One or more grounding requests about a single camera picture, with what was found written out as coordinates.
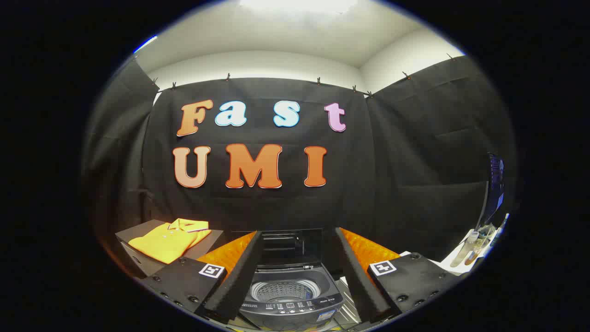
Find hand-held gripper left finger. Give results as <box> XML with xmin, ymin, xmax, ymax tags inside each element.
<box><xmin>138</xmin><ymin>230</ymin><xmax>264</xmax><ymax>323</ymax></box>

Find clear plastic bottle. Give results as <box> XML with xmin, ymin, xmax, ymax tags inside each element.
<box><xmin>465</xmin><ymin>236</ymin><xmax>490</xmax><ymax>266</ymax></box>
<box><xmin>450</xmin><ymin>231</ymin><xmax>480</xmax><ymax>268</ymax></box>

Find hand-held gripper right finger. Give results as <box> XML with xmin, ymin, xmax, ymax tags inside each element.
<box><xmin>333</xmin><ymin>227</ymin><xmax>464</xmax><ymax>324</ymax></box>

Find dark grey box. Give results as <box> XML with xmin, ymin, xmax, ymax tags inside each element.
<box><xmin>115</xmin><ymin>220</ymin><xmax>225</xmax><ymax>277</ymax></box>

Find dark grey washing machine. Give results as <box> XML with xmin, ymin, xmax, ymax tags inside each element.
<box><xmin>237</xmin><ymin>263</ymin><xmax>346</xmax><ymax>331</ymax></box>

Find ceiling light panel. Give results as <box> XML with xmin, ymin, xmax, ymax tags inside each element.
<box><xmin>239</xmin><ymin>0</ymin><xmax>359</xmax><ymax>15</ymax></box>

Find yellow polo shirt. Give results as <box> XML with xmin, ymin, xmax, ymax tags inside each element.
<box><xmin>128</xmin><ymin>218</ymin><xmax>212</xmax><ymax>264</ymax></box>

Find ribbed metal panel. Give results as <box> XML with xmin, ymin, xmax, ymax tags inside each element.
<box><xmin>333</xmin><ymin>277</ymin><xmax>362</xmax><ymax>327</ymax></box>

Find dark monitor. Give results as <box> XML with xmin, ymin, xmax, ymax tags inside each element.
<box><xmin>475</xmin><ymin>154</ymin><xmax>506</xmax><ymax>227</ymax></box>

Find white side table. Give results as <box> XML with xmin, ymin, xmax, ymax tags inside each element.
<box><xmin>400</xmin><ymin>225</ymin><xmax>503</xmax><ymax>277</ymax></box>

